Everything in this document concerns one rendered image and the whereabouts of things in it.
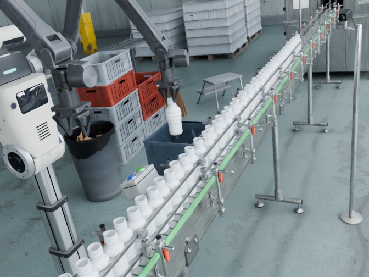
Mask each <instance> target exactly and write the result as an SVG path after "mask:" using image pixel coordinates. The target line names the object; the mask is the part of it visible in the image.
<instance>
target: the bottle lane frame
mask: <svg viewBox="0 0 369 277"><path fill-rule="evenodd" d="M303 55H307V58H310V45H309V46H308V47H307V49H306V50H305V52H304V53H303ZM306 60H307V61H306ZM306 62H307V63H310V60H309V59H306V57H305V58H304V62H303V73H304V74H305V72H306V71H307V69H308V67H309V66H310V65H309V64H306ZM296 69H297V73H301V72H300V58H299V59H298V61H297V62H296V63H295V65H294V66H293V67H292V69H291V71H295V70H296ZM297 73H293V79H292V80H291V76H290V85H291V91H292V93H293V91H294V90H295V88H296V87H297V85H298V83H299V82H300V79H297V78H301V76H300V74H297ZM296 74H297V78H296ZM283 87H284V90H285V91H288V75H287V76H286V77H285V78H284V80H283V81H282V82H281V84H280V85H279V86H278V88H277V89H276V90H275V93H280V94H281V95H280V96H277V103H275V115H276V116H277V117H278V116H279V114H280V102H281V101H282V99H283V100H284V106H285V105H286V103H287V101H288V98H284V97H283V93H284V96H285V97H289V94H288V93H287V92H284V91H283ZM291 95H292V94H291ZM266 110H267V111H268V115H272V98H269V100H268V101H267V102H266V104H265V105H264V106H263V108H262V109H261V111H260V112H259V113H258V114H257V116H256V117H255V119H254V120H253V124H259V125H260V126H259V127H255V135H253V147H254V149H255V152H256V151H257V150H258V148H259V146H260V145H261V143H262V142H263V140H264V138H265V137H266V135H267V133H268V132H269V130H270V128H271V127H272V124H269V123H273V120H272V117H268V116H267V115H266ZM267 117H268V122H269V123H267V120H266V118H267ZM243 143H245V148H246V149H250V139H249V129H248V128H247V129H246V131H245V132H244V133H243V135H242V136H241V138H240V139H239V140H238V142H237V143H236V144H235V146H233V148H232V149H231V151H230V153H228V155H227V157H225V159H224V160H223V161H222V163H221V164H220V165H219V167H220V170H227V171H228V173H227V174H225V173H222V182H220V189H221V197H222V198H223V199H224V203H225V201H226V200H227V198H228V196H229V195H230V193H231V191H232V190H233V188H234V187H235V185H236V183H237V182H238V180H239V178H240V177H241V175H242V174H243V172H244V171H245V169H246V167H247V166H248V164H249V162H250V158H246V157H244V150H245V149H243ZM245 151H246V153H245V154H246V156H247V157H251V154H250V153H249V151H247V150H245ZM254 154H255V153H254ZM201 188H202V187H201ZM210 189H211V191H212V196H213V198H217V190H216V182H215V176H213V175H212V177H211V178H209V181H208V182H207V183H206V185H205V186H204V187H203V188H202V190H201V191H200V192H199V193H198V196H197V197H196V198H194V201H193V202H192V203H189V204H190V206H189V207H188V209H185V210H186V211H185V213H184V215H181V219H180V220H179V221H176V223H177V224H176V225H175V226H174V228H171V229H172V230H171V232H170V233H169V234H168V235H166V239H165V242H166V245H167V246H172V247H175V250H174V251H170V250H169V256H170V260H169V261H166V262H167V267H168V270H169V276H170V277H179V275H180V274H181V272H182V271H183V269H184V267H185V266H186V264H187V260H186V254H185V248H186V244H187V243H188V242H189V239H190V238H191V237H192V235H193V234H194V233H195V234H197V237H198V243H200V242H201V240H202V238H203V237H204V235H205V233H206V232H207V230H208V228H209V227H210V225H211V223H212V222H213V221H214V219H215V217H216V216H217V214H218V210H219V209H216V208H213V207H211V204H210V200H211V198H210V196H209V191H210ZM156 265H158V267H159V274H160V275H161V276H164V273H163V268H162V265H161V259H160V254H159V253H156V251H155V253H154V255H153V256H152V258H149V262H148V263H147V264H146V266H141V267H143V269H142V271H141V272H140V273H139V275H135V276H136V277H158V275H157V276H156V274H155V270H154V268H155V267H156Z"/></svg>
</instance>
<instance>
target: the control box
mask: <svg viewBox="0 0 369 277"><path fill-rule="evenodd" d="M132 174H135V176H134V177H133V178H132V179H128V178H127V179H126V180H125V181H124V182H123V183H122V184H121V185H120V187H121V188H122V190H123V192H124V194H125V196H126V198H127V199H128V200H132V199H135V198H136V197H137V196H140V195H145V194H146V193H147V188H148V187H150V186H154V178H156V177H159V174H158V172H157V171H156V169H155V167H154V165H153V164H150V165H146V166H143V169H142V170H140V171H135V172H134V173H132Z"/></svg>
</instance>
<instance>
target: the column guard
mask: <svg viewBox="0 0 369 277"><path fill-rule="evenodd" d="M79 34H80V35H81V37H82V40H81V44H82V50H83V53H84V54H87V53H94V52H96V51H97V50H98V47H97V43H96V37H95V34H94V29H93V24H92V20H91V15H90V12H88V13H83V14H81V17H80V25H79Z"/></svg>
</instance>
